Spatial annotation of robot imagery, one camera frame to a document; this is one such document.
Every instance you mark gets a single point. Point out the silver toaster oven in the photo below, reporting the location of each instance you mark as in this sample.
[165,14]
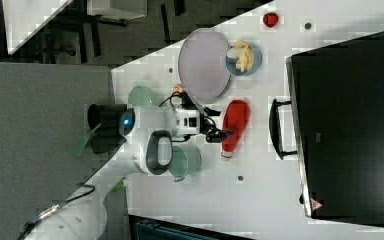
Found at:
[337,103]

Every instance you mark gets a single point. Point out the red ketchup bottle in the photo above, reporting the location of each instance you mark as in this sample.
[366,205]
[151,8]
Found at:
[235,120]

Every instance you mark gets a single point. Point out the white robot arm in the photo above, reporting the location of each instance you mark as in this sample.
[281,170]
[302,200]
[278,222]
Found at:
[149,133]

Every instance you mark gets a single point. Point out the blue bowl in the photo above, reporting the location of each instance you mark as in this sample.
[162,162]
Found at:
[230,63]

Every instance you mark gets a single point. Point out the peeled banana toy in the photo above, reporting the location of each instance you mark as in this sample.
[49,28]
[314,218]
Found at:
[243,54]

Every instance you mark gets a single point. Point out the green mug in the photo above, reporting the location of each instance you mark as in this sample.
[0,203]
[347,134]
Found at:
[186,160]

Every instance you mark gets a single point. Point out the lilac round plate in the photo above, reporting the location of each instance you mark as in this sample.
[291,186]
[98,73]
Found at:
[202,66]

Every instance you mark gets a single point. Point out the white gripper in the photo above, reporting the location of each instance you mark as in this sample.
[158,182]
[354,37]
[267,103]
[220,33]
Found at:
[188,123]

